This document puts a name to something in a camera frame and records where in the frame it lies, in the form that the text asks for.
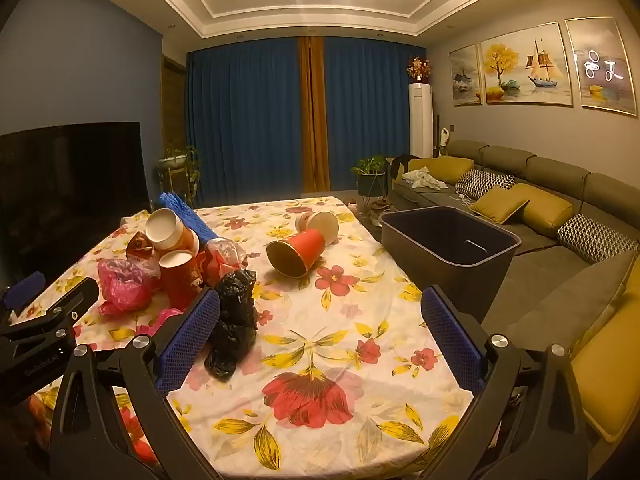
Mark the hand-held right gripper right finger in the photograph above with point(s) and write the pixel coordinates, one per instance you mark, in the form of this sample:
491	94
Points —
452	340

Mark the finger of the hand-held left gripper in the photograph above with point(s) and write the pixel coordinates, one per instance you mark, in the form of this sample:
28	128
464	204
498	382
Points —
60	310
25	287

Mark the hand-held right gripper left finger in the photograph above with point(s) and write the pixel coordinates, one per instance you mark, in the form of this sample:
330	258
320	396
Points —
187	340

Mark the pink plastic bag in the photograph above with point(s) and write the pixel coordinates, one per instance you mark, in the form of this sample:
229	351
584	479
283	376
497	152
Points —
125	285
165	320

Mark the red streaked paper cup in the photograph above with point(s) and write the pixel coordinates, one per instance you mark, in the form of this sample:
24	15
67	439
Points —
180	285

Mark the black plastic bag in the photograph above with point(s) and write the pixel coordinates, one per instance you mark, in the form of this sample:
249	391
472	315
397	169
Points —
235	310

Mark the dark grey plastic bin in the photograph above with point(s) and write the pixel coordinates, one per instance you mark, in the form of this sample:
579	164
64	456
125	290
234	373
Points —
425	270

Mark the clear plastic bag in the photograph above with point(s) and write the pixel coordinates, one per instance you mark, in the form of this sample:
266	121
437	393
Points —
225	257

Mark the orange printed paper cup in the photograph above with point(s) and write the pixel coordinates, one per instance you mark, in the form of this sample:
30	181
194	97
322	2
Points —
162	227

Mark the blue foam net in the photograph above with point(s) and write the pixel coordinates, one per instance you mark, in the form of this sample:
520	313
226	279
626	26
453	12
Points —
192	217

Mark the plain red paper cup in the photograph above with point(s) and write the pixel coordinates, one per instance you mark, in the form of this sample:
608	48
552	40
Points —
305	252

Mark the pale printed paper cup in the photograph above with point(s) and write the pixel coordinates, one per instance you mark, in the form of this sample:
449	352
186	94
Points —
322	225

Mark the black television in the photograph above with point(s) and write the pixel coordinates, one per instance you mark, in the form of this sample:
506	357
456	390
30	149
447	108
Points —
65	185

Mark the grey cushion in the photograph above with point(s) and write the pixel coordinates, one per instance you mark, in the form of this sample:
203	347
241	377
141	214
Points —
565	305

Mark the floral tablecloth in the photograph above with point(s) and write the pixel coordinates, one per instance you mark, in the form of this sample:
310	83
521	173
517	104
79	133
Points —
320	330

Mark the square yellow cushion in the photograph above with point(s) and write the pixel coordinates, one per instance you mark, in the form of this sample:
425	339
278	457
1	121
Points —
500	205

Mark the black white patterned cushion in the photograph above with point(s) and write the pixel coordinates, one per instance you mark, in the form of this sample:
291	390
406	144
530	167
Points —
482	182
590	237

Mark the yellow bolster cushion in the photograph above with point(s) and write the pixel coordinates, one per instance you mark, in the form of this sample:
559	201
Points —
547	210

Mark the white clothes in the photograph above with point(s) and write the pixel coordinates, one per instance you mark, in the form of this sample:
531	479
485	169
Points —
422	178

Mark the potted plant in green pot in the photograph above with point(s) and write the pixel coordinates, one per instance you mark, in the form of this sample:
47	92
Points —
371	185

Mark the trailing plant on stand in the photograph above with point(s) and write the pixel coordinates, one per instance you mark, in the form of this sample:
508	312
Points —
172	161

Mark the dark jacket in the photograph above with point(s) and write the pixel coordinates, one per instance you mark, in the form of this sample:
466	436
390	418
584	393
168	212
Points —
400	164

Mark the grey sectional sofa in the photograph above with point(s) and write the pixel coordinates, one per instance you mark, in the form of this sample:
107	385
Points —
550	170

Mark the white standing air conditioner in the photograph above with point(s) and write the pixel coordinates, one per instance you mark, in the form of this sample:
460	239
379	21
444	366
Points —
420	120

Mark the wide blue curtain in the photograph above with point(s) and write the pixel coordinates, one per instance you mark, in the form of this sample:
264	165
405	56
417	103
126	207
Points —
245	125
370	110

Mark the wooden door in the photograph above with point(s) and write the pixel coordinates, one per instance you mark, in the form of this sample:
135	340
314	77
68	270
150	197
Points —
172	110

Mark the orange curtain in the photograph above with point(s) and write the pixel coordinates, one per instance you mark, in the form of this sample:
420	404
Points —
314	120

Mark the small framed landscape painting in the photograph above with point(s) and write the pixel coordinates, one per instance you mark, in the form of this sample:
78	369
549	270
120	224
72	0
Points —
465	77

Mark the red gold flower decoration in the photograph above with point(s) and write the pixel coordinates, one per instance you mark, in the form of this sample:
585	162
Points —
417	67

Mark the framed sailboat painting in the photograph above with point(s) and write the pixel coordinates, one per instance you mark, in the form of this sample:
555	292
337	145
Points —
525	67

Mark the framed painting with glare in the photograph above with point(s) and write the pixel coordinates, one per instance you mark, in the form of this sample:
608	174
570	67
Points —
600	70

